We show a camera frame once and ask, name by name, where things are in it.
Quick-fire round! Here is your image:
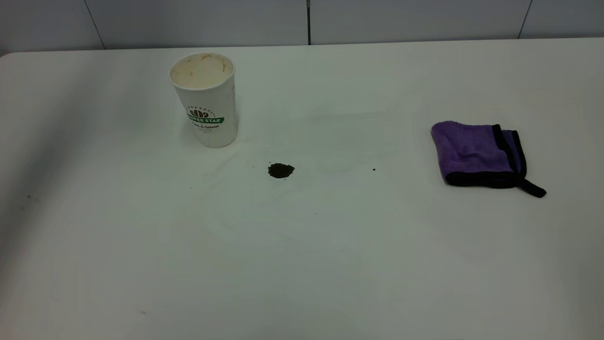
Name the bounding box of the dark brown coffee stain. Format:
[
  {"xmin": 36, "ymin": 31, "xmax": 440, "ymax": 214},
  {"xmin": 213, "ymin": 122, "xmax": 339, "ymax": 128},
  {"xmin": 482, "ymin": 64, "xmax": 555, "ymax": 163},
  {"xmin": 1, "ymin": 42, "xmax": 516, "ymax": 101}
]
[{"xmin": 268, "ymin": 162, "xmax": 295, "ymax": 179}]

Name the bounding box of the purple cloth with black trim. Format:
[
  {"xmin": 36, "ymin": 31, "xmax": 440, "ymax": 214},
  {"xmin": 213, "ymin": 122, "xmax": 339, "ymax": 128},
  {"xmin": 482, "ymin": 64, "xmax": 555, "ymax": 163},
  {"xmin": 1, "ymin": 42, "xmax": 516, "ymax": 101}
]
[{"xmin": 430, "ymin": 121, "xmax": 547, "ymax": 198}]

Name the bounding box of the white paper coffee cup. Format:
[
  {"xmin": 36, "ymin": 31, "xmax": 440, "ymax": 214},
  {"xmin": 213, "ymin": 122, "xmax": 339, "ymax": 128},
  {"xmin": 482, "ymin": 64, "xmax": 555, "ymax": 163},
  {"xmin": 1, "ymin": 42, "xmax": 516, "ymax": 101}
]
[{"xmin": 169, "ymin": 52, "xmax": 237, "ymax": 149}]

